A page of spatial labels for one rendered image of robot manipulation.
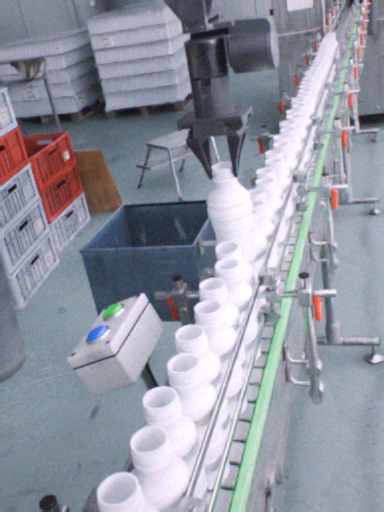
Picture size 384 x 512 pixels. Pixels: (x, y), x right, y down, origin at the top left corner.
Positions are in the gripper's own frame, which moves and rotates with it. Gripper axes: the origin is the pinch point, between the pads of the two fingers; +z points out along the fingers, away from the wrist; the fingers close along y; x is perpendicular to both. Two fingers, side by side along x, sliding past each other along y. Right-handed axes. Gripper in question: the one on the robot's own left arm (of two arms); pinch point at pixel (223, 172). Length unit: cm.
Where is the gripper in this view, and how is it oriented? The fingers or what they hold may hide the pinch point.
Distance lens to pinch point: 94.3
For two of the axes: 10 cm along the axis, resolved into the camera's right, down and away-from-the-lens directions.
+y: -9.5, 0.3, 3.1
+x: -2.6, 4.4, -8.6
